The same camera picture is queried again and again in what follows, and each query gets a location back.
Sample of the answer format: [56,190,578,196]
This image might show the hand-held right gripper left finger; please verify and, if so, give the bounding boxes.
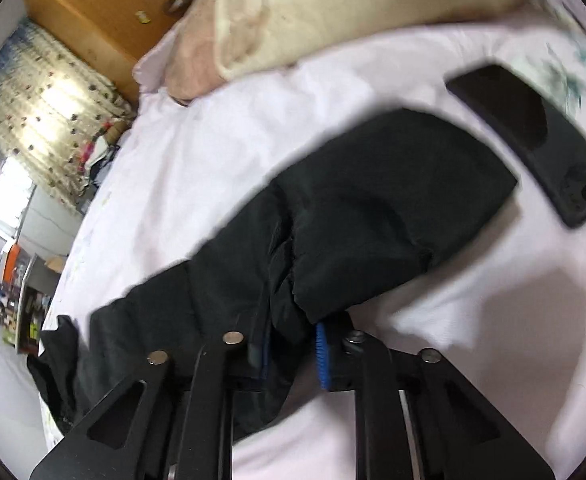
[29,331,274,480]

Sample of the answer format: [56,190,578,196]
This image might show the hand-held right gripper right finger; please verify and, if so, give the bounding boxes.
[315,322,556,480]

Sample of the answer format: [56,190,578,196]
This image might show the black padded jacket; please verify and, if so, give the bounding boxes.
[27,108,519,441]

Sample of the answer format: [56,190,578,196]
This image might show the pile of colourful clothes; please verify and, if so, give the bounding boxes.
[73,115,128,183]

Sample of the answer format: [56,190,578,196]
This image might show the pink floral bed sheet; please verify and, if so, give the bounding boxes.
[40,0,586,480]

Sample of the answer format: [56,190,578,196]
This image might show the cluttered wooden shelf unit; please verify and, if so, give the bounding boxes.
[15,252,68,356]

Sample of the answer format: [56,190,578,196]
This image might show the orange and white container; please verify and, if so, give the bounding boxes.
[0,242,24,286]

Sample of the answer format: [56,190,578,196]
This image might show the window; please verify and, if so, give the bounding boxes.
[0,155,36,231]

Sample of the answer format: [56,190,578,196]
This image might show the black smartphone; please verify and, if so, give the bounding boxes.
[446,64,586,230]

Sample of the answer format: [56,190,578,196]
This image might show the spotted cream curtain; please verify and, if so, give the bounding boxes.
[0,17,134,211]

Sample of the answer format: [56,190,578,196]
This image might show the pink and cream plush blanket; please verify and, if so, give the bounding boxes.
[165,0,536,102]

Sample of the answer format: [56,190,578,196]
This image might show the wooden headboard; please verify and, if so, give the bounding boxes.
[22,0,184,106]

